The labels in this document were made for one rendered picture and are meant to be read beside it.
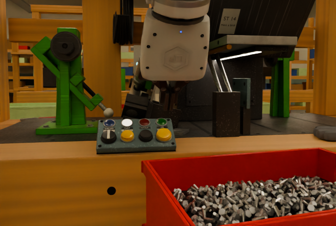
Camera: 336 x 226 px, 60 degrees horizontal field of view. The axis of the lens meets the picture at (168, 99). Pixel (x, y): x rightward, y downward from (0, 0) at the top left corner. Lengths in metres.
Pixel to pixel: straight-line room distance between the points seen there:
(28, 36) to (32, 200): 0.82
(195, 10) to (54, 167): 0.36
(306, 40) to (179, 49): 1.11
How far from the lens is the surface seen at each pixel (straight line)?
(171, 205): 0.29
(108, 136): 0.55
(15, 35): 1.30
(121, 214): 0.59
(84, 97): 0.80
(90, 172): 0.56
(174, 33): 0.41
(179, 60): 0.43
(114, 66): 1.14
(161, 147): 0.56
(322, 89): 1.45
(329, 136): 0.73
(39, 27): 1.28
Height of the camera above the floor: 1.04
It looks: 4 degrees down
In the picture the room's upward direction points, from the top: straight up
